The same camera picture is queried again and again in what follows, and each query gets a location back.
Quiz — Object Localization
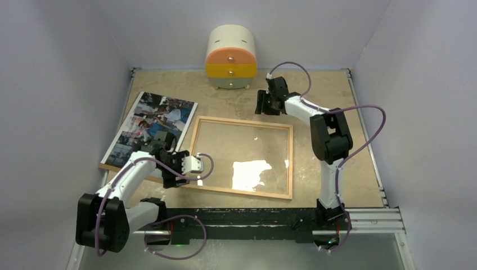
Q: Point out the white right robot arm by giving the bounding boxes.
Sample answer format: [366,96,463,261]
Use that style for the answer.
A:
[255,73,353,229]

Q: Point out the round three-drawer mini cabinet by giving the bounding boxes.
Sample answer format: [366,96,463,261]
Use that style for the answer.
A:
[205,24,258,89]

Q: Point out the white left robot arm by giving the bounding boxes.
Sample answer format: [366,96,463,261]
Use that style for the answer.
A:
[75,132,204,256]

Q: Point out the clear acrylic frame pane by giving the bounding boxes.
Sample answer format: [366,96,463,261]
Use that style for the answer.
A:
[186,121,290,195]

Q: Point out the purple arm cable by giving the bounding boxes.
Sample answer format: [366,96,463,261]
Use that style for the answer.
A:
[265,61,387,258]
[94,152,215,261]

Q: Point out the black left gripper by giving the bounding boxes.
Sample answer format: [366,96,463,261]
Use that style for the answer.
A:
[157,151,190,187]

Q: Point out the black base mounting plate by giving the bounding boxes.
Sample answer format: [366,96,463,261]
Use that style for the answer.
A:
[131,207,353,247]

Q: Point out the printed photo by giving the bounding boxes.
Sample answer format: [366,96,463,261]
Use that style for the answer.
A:
[99,92,198,172]

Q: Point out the aluminium extrusion rail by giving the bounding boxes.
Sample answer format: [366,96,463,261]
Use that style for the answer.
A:
[131,208,406,236]

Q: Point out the wooden picture frame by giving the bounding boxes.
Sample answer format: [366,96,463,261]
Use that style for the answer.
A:
[178,115,294,200]

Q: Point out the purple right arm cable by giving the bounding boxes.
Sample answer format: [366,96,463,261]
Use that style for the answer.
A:
[265,61,387,258]

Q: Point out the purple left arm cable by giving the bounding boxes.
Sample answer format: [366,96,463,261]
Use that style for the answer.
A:
[94,152,215,261]

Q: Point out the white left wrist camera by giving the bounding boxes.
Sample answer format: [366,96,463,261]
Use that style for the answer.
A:
[181,155,204,174]

